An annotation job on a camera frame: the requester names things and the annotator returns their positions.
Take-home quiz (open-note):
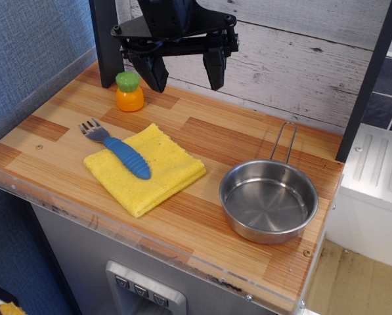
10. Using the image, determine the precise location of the blue handled metal fork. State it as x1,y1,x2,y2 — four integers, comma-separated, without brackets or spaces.
78,118,152,180

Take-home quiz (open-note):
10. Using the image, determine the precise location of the dark post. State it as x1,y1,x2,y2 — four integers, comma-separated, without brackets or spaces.
336,1,392,163
89,0,124,88

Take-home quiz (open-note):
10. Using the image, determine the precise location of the orange toy carrot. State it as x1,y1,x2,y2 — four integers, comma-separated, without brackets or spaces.
116,72,144,112

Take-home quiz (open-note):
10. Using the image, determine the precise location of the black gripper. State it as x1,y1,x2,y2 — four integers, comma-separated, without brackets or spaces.
111,1,239,92

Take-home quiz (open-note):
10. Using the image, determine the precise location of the white ridged appliance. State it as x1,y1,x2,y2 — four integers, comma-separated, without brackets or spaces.
326,124,392,266

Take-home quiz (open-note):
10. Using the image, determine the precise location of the stainless steel pot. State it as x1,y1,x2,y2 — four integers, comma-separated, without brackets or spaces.
219,121,319,245

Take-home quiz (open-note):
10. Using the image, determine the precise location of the silver dispenser panel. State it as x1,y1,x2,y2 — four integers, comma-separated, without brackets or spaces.
106,261,187,314

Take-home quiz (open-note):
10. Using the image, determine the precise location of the dark right post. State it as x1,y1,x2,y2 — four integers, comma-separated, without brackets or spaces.
336,1,392,163

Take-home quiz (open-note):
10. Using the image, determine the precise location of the dark left post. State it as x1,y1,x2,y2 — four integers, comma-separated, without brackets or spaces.
89,0,124,88

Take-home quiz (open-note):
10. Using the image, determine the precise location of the yellow black object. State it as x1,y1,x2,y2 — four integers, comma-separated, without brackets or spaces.
0,302,26,315

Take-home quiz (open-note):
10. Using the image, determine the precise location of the yellow folded cloth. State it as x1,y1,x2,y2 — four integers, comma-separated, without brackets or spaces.
83,123,206,218

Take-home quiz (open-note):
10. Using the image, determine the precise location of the clear acrylic edge guard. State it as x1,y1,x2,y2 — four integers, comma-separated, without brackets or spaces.
0,159,343,314

